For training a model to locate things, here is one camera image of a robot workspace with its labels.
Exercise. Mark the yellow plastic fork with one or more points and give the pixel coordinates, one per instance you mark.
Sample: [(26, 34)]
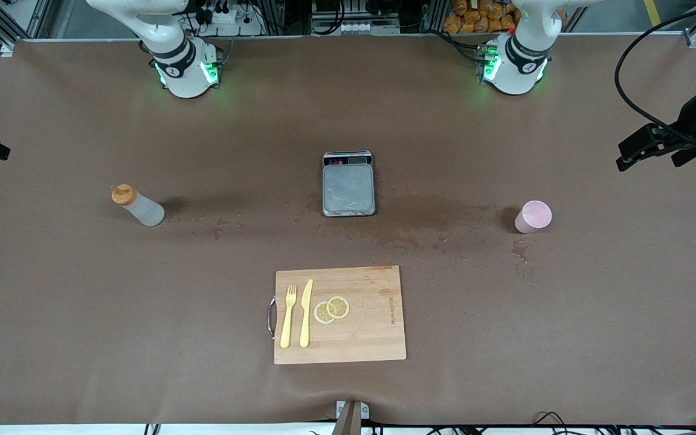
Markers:
[(287, 326)]

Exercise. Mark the silver digital kitchen scale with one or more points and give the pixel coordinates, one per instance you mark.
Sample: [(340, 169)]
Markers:
[(348, 193)]

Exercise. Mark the lemon slice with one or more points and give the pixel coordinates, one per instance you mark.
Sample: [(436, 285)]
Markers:
[(339, 307)]

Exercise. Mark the clear sauce bottle orange cap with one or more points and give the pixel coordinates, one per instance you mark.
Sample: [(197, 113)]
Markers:
[(145, 211)]

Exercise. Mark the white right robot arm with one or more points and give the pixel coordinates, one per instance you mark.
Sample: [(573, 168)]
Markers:
[(185, 72)]

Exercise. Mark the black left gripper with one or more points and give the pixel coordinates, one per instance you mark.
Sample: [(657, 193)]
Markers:
[(693, 115)]

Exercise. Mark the pile of orange bread rolls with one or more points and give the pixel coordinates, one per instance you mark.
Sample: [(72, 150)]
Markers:
[(475, 18)]

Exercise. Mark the control box with white plugs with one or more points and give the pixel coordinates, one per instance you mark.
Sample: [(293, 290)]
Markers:
[(354, 27)]

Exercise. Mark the camera stand bracket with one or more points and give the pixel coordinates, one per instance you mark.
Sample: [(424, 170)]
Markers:
[(351, 423)]

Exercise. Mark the yellow plastic knife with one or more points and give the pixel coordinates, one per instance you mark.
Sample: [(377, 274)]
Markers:
[(306, 320)]

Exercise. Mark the wooden cutting board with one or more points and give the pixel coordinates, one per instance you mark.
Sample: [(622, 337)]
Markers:
[(372, 338)]

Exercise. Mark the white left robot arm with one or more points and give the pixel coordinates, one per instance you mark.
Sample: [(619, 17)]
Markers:
[(517, 66)]

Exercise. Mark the brown table mat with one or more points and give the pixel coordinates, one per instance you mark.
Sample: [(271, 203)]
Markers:
[(142, 332)]

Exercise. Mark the white power strip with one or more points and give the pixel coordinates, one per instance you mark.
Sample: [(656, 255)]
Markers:
[(227, 18)]

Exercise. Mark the pink plastic cup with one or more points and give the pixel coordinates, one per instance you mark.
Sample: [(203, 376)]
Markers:
[(532, 217)]

